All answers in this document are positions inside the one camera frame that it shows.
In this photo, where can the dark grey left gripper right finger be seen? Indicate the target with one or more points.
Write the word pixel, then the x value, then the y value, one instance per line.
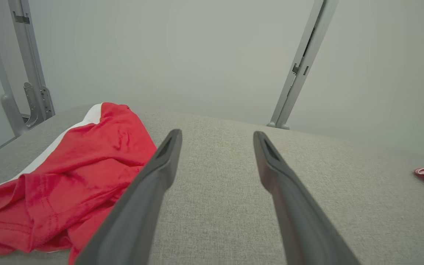
pixel 300 221

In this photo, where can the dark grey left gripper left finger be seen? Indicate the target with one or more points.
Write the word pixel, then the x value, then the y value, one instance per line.
pixel 131 221

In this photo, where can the crumpled red white garment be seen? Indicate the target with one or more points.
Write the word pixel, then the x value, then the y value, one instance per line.
pixel 68 176

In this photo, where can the grey metal post with brackets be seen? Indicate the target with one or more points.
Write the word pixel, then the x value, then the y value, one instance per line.
pixel 31 66

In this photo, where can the grey curved metal frame post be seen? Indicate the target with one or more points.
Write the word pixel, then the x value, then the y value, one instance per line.
pixel 2 81

